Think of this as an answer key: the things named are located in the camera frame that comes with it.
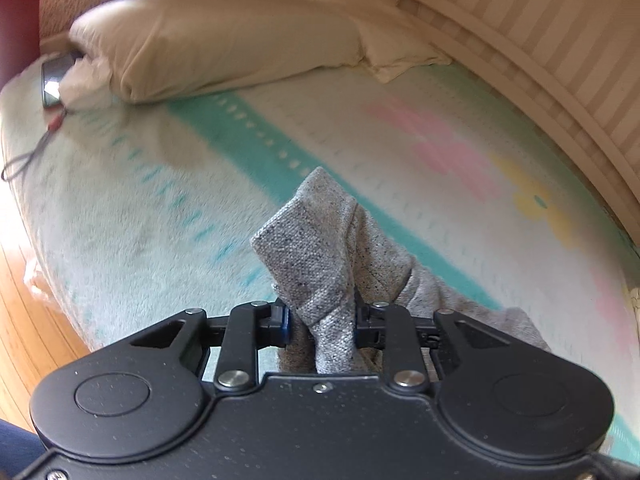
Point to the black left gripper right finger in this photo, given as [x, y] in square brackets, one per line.
[370, 324]

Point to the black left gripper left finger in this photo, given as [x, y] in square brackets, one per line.
[274, 324]

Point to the grey knit pants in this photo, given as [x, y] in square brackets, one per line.
[323, 249]

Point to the pastel floral bed blanket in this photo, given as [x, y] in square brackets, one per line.
[139, 211]

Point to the cream flat pillow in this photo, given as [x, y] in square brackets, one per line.
[392, 40]

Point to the beige pillow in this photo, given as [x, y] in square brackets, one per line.
[145, 51]

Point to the silver phone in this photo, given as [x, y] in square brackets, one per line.
[52, 72]

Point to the cream wooden bed frame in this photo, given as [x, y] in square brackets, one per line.
[572, 66]

